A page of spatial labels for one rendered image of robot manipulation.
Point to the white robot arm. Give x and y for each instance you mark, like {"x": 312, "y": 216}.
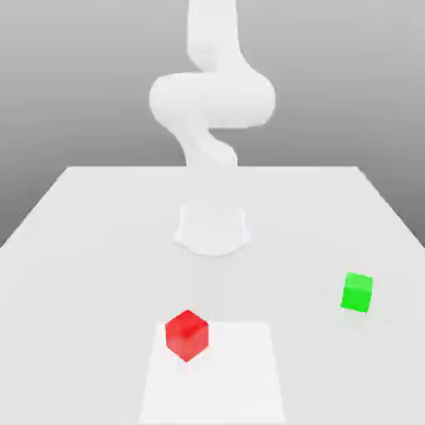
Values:
{"x": 212, "y": 99}

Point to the small red cube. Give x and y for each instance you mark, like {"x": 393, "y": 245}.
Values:
{"x": 186, "y": 335}

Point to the small green cube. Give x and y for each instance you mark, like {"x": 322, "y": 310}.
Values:
{"x": 357, "y": 293}

